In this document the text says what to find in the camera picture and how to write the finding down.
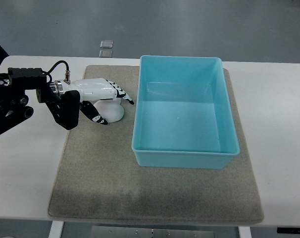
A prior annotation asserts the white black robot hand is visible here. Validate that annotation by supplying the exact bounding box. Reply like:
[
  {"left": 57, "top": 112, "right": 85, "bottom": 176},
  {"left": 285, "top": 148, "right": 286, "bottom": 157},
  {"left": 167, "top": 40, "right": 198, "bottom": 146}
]
[{"left": 61, "top": 78, "right": 135, "bottom": 125}]

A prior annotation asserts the black table control panel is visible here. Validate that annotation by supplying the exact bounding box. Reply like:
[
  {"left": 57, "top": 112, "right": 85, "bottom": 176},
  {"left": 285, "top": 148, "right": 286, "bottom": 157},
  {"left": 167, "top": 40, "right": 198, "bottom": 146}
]
[{"left": 277, "top": 227, "right": 300, "bottom": 235}]

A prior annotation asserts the upper floor socket plate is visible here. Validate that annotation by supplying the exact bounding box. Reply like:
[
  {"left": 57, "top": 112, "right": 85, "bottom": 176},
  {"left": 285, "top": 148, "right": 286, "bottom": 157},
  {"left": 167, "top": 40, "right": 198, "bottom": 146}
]
[{"left": 100, "top": 40, "right": 113, "bottom": 49}]

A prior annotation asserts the blue plastic box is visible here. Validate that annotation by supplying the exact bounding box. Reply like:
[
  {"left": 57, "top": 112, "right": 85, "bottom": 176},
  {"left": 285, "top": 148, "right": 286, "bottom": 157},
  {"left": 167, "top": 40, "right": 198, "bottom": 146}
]
[{"left": 132, "top": 56, "right": 240, "bottom": 169}]

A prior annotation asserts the metal table base plate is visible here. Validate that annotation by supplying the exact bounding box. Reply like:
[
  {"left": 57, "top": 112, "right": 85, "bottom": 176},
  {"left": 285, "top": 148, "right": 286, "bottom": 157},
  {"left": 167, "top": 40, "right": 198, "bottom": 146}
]
[{"left": 90, "top": 226, "right": 215, "bottom": 238}]

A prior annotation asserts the lower floor socket plate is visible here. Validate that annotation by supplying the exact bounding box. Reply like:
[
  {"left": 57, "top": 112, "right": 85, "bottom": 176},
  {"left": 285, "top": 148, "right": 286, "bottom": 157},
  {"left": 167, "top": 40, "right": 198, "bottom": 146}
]
[{"left": 99, "top": 50, "right": 112, "bottom": 58}]

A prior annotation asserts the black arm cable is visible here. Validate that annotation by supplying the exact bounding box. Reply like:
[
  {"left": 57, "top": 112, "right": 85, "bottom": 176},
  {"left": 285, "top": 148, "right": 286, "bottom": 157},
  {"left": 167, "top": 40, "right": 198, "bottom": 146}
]
[{"left": 42, "top": 60, "right": 72, "bottom": 84}]

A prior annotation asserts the grey felt mat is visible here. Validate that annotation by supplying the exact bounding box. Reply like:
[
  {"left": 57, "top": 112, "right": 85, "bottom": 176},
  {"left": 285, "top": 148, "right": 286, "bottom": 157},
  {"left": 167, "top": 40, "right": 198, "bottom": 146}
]
[{"left": 48, "top": 70, "right": 264, "bottom": 225}]

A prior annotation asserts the floor socket plate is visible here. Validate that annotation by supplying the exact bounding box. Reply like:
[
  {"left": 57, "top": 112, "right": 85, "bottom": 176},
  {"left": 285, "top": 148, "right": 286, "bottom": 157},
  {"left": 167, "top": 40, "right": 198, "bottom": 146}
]
[
  {"left": 99, "top": 50, "right": 112, "bottom": 58},
  {"left": 100, "top": 40, "right": 113, "bottom": 49}
]

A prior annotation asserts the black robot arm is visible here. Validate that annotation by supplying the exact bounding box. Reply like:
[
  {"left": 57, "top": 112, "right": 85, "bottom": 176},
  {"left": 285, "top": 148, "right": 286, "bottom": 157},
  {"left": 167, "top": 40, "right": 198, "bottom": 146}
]
[{"left": 0, "top": 65, "right": 63, "bottom": 135}]

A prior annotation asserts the white bunny toy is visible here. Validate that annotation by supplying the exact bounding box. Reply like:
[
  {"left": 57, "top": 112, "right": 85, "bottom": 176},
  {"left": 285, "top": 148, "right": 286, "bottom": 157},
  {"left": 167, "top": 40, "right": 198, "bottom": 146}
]
[{"left": 94, "top": 98, "right": 124, "bottom": 123}]

